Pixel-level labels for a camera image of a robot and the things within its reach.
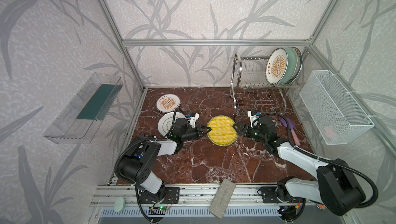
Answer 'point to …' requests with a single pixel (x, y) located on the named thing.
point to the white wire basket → (338, 116)
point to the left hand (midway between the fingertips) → (212, 126)
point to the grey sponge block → (221, 200)
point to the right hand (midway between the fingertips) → (236, 122)
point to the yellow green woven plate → (223, 133)
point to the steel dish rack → (251, 91)
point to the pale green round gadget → (119, 205)
